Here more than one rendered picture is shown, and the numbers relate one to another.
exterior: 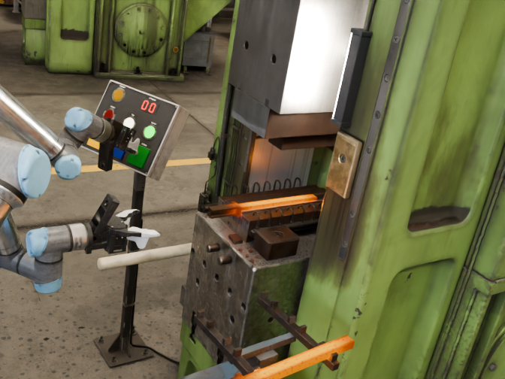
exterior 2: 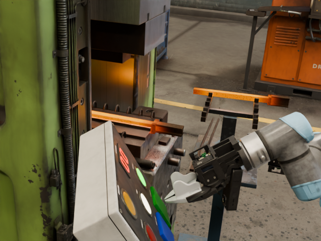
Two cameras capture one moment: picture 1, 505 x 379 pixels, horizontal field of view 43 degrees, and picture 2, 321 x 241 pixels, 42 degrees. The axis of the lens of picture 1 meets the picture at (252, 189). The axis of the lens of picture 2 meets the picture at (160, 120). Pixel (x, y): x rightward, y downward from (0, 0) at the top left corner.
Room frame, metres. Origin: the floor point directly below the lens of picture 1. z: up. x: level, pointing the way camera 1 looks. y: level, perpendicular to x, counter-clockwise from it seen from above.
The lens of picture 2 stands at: (2.62, 1.05, 1.59)
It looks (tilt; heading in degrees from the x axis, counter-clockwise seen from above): 24 degrees down; 232
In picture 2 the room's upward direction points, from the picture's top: 4 degrees clockwise
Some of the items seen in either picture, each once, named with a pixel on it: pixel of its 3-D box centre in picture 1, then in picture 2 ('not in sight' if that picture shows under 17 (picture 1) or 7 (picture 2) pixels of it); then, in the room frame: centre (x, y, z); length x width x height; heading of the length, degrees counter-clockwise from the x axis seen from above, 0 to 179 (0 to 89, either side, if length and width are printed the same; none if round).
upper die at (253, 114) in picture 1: (303, 110); (91, 24); (2.00, -0.12, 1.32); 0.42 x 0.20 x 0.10; 126
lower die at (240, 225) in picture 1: (283, 208); (92, 128); (2.00, -0.12, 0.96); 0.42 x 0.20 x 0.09; 126
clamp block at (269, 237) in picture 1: (276, 242); (149, 119); (1.76, -0.10, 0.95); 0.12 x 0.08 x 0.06; 126
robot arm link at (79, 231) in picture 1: (77, 237); not in sight; (1.54, 0.46, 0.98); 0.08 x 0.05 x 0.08; 36
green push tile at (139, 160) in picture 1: (139, 156); (158, 207); (2.11, 0.42, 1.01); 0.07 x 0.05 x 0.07; 61
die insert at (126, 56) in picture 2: (312, 134); (84, 45); (2.00, -0.17, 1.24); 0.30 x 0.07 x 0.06; 126
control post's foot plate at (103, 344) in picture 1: (123, 340); not in sight; (2.27, 0.45, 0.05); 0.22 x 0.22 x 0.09; 36
